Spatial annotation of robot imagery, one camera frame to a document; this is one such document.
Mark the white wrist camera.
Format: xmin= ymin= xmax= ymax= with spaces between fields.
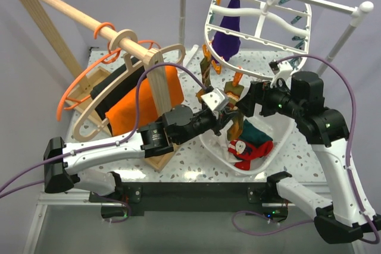
xmin=269 ymin=61 xmax=293 ymax=88
xmin=201 ymin=88 xmax=229 ymax=112

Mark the white plastic basin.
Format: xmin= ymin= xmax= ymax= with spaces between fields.
xmin=199 ymin=114 xmax=295 ymax=177

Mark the purple sock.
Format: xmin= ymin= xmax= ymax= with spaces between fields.
xmin=212 ymin=16 xmax=241 ymax=61

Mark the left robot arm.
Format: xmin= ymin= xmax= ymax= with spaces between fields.
xmin=43 ymin=105 xmax=235 ymax=202

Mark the wooden clothes rack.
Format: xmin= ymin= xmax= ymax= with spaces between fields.
xmin=2 ymin=0 xmax=179 ymax=173

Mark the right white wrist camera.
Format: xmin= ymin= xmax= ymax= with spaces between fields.
xmin=269 ymin=61 xmax=293 ymax=88

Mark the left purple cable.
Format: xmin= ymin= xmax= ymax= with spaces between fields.
xmin=0 ymin=62 xmax=214 ymax=200

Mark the white sock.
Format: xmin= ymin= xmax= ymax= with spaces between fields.
xmin=211 ymin=135 xmax=235 ymax=162

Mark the aluminium frame rail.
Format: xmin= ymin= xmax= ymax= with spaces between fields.
xmin=22 ymin=176 xmax=99 ymax=254

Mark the orange cloth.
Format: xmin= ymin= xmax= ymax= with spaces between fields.
xmin=104 ymin=63 xmax=185 ymax=137

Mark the striped olive sock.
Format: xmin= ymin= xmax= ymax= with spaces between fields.
xmin=196 ymin=57 xmax=213 ymax=103
xmin=224 ymin=81 xmax=244 ymax=141

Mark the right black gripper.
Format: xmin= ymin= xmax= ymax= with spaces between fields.
xmin=233 ymin=78 xmax=302 ymax=119

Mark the purple cable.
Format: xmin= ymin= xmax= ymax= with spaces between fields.
xmin=0 ymin=62 xmax=214 ymax=200
xmin=231 ymin=54 xmax=381 ymax=245

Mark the black cloth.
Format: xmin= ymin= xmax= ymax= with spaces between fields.
xmin=90 ymin=65 xmax=145 ymax=136

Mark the wooden hanger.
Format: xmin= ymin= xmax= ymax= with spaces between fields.
xmin=73 ymin=43 xmax=186 ymax=142

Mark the white drying rack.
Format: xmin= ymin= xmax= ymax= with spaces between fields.
xmin=177 ymin=0 xmax=374 ymax=79

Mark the white clip sock hanger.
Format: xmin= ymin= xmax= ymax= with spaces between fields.
xmin=202 ymin=0 xmax=312 ymax=80

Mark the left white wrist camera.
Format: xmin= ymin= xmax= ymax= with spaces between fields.
xmin=201 ymin=88 xmax=229 ymax=112

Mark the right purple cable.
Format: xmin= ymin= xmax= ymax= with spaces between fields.
xmin=231 ymin=54 xmax=381 ymax=245

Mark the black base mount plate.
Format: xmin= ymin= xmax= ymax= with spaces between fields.
xmin=89 ymin=181 xmax=289 ymax=218

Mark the red santa sock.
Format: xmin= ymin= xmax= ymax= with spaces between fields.
xmin=228 ymin=140 xmax=273 ymax=161
xmin=234 ymin=160 xmax=251 ymax=171

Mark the orange plastic hanger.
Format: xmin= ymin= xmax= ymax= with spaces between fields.
xmin=54 ymin=21 xmax=161 ymax=121

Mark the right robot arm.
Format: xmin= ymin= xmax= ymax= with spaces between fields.
xmin=237 ymin=71 xmax=380 ymax=244

